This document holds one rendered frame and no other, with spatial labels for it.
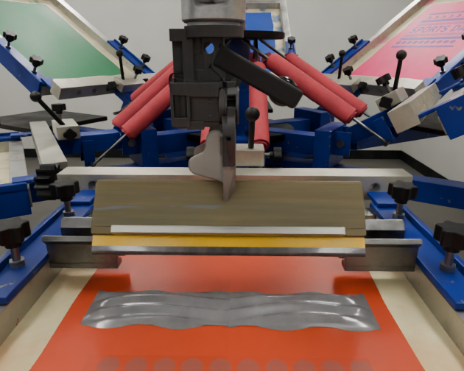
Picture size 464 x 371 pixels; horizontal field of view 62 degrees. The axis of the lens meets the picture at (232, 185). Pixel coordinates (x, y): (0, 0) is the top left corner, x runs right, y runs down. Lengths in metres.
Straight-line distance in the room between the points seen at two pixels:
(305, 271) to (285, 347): 0.16
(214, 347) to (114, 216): 0.21
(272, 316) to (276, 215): 0.13
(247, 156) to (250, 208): 0.29
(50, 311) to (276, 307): 0.28
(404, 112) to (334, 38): 3.89
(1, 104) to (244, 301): 5.08
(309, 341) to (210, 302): 0.13
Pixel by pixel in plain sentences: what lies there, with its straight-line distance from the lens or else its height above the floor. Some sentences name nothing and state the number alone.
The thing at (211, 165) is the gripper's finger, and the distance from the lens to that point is 0.48.
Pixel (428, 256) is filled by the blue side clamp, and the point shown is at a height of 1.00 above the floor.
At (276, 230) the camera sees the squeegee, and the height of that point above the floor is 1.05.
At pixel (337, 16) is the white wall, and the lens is 4.74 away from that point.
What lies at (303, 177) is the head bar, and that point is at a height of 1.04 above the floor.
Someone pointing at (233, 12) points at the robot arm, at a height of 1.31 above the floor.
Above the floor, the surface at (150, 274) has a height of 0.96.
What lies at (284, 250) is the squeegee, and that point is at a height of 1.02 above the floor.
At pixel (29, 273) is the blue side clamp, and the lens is 0.56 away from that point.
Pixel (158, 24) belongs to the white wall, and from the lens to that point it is 4.70.
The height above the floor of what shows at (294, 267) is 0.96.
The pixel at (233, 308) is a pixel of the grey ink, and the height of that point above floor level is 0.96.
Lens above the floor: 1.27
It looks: 19 degrees down
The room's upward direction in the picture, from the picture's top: straight up
